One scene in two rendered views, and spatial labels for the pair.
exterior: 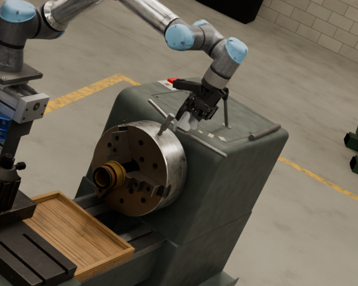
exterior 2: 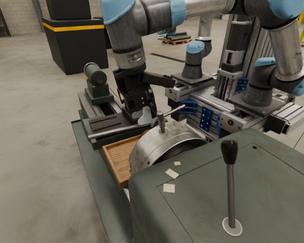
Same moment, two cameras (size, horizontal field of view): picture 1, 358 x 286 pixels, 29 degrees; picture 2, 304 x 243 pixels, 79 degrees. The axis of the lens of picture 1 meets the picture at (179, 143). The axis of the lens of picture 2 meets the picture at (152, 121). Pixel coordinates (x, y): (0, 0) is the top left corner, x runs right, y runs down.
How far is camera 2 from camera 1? 2.50 m
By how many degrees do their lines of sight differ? 105
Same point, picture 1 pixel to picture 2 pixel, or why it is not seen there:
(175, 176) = (134, 162)
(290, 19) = not seen: outside the picture
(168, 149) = (147, 140)
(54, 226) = not seen: hidden behind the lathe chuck
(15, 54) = (250, 90)
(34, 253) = (107, 123)
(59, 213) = not seen: hidden behind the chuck
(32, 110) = (228, 123)
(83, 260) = (117, 156)
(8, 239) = (117, 118)
